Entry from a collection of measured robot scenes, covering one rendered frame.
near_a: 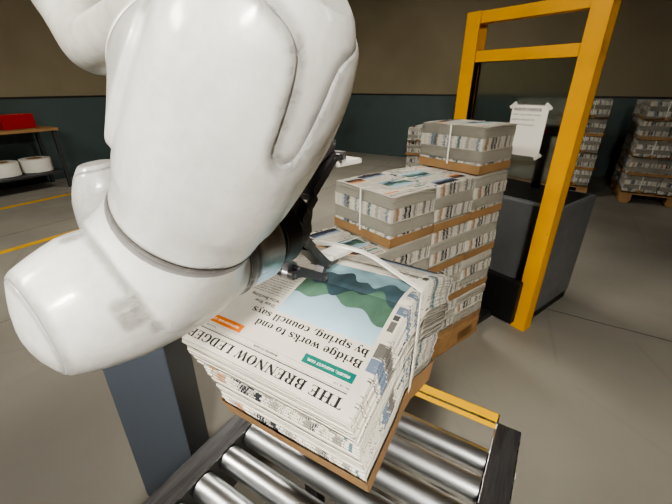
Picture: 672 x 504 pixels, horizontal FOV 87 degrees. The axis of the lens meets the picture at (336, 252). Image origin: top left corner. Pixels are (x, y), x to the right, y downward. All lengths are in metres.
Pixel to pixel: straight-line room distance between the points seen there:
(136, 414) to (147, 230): 1.30
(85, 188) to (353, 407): 0.91
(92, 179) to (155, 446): 0.97
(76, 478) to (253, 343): 1.59
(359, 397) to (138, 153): 0.34
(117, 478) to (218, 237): 1.78
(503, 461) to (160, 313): 0.73
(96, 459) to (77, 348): 1.80
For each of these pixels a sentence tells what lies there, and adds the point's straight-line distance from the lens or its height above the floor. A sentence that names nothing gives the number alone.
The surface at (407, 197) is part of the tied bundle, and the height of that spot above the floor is 1.04.
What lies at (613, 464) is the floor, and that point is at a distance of 2.12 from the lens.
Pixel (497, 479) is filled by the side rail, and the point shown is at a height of 0.80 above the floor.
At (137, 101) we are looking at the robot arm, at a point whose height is 1.45.
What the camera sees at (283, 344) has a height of 1.15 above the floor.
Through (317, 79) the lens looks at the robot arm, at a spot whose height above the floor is 1.46.
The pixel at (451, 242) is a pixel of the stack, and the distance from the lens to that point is 1.89.
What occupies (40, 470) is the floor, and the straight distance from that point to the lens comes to 2.14.
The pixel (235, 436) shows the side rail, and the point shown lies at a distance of 0.86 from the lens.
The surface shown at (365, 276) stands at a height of 1.18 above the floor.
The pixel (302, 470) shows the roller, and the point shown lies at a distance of 0.80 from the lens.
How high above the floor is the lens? 1.46
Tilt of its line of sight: 25 degrees down
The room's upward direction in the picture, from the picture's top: straight up
